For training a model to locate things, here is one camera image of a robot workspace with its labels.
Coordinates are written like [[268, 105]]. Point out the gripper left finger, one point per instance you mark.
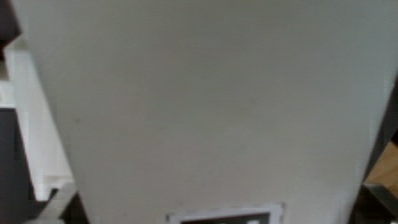
[[57, 205]]

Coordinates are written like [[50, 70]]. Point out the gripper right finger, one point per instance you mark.
[[377, 205]]

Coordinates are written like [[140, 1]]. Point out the white cabinet body box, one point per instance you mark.
[[23, 98]]

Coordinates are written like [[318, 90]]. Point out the white cabinet top block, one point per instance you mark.
[[217, 96]]

